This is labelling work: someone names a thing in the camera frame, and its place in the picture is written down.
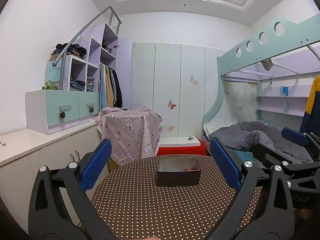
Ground grey metal jewelry box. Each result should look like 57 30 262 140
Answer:
156 158 202 187

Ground person's left hand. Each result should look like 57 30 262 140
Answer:
135 237 159 240

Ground yellow navy jacket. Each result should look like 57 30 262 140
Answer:
299 75 320 137

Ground teal bed sheet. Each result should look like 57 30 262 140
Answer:
233 150 254 163

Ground grey duvet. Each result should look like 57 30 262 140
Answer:
209 121 313 164

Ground red storage box white lid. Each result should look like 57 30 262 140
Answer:
157 136 207 156

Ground brown polka dot tablecloth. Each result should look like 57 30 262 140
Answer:
90 154 263 240

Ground cream low cabinet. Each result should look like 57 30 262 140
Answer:
1 122 101 230

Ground pink checkered bear cloth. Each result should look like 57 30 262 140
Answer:
96 106 163 166

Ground teal drawer shelf unit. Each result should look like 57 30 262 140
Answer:
25 38 131 135

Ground hanging clothes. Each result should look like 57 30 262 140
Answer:
98 63 123 109

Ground white wardrobe with butterflies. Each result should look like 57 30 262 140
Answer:
131 43 225 138

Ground metal stair handrail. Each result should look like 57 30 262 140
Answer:
45 7 122 90

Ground teal bunk bed frame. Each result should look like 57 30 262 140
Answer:
202 15 319 131

